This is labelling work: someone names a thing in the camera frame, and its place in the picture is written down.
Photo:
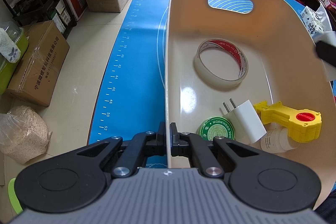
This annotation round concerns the blue silicone baking mat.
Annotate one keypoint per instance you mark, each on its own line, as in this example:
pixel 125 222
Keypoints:
pixel 132 93

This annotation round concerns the white usb wall charger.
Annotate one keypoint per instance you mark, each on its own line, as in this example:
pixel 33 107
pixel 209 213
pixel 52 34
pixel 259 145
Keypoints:
pixel 246 122

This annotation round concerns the beige plastic storage bin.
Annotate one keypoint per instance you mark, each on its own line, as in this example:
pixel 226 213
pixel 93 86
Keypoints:
pixel 282 66

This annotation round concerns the green lidded container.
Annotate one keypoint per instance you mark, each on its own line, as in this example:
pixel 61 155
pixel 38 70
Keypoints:
pixel 14 44

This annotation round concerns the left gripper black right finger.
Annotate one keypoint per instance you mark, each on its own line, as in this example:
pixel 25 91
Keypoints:
pixel 259 179

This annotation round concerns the blue white tissue pack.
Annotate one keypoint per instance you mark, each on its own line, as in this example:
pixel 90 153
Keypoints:
pixel 316 22

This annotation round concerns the yellow toy wrench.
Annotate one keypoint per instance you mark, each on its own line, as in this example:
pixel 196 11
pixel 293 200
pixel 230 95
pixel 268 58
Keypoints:
pixel 303 125

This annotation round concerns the green round wormwood tin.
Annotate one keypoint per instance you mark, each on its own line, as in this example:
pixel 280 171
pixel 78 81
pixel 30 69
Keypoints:
pixel 216 126

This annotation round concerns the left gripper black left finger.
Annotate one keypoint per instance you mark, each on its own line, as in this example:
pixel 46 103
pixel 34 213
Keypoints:
pixel 75 179

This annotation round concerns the white plastic pill bottle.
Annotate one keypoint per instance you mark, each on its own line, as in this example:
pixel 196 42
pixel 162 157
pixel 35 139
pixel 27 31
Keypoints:
pixel 277 141

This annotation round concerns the clear packing tape roll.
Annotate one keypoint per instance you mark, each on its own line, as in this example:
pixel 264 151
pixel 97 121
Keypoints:
pixel 220 64

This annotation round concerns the brown cardboard box on floor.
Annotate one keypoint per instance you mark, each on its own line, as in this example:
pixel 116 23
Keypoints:
pixel 35 76

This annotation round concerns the clear bag of grain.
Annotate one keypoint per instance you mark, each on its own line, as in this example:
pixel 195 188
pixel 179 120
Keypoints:
pixel 24 134

